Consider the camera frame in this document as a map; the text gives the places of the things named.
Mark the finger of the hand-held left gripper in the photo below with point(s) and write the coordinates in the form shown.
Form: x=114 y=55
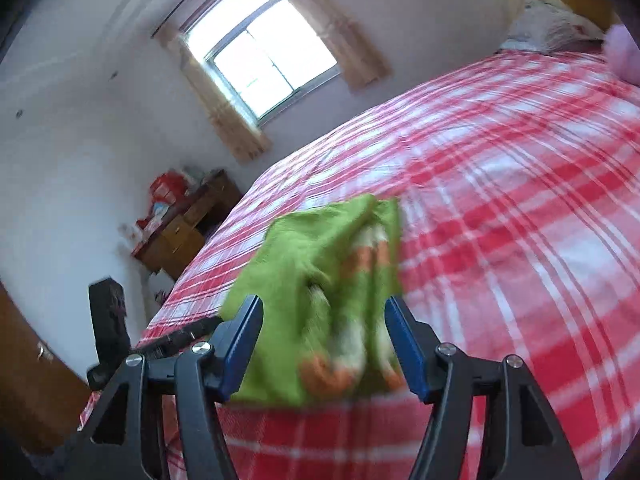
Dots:
x=185 y=335

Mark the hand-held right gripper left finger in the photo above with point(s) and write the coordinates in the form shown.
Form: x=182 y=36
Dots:
x=244 y=350

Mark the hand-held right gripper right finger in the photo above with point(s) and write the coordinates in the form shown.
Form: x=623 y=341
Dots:
x=407 y=355

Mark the green knit sweater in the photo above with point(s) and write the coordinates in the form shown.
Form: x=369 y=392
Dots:
x=310 y=280

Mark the wooden door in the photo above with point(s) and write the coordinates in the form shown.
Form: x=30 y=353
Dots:
x=35 y=375

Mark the wooden desk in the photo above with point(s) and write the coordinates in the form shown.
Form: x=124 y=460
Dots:
x=187 y=227

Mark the red packages on desk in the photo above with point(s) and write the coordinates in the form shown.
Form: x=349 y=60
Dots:
x=167 y=190

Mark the red plaid bed sheet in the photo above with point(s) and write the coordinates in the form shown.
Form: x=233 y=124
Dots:
x=500 y=220

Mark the beige curtain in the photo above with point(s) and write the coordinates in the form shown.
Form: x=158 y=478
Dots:
x=340 y=35
x=220 y=100

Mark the window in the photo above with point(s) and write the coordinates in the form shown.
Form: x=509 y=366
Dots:
x=260 y=45

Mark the grey patterned pillow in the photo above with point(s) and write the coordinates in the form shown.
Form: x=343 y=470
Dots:
x=547 y=27

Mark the pink soft object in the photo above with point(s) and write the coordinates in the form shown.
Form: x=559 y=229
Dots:
x=625 y=55

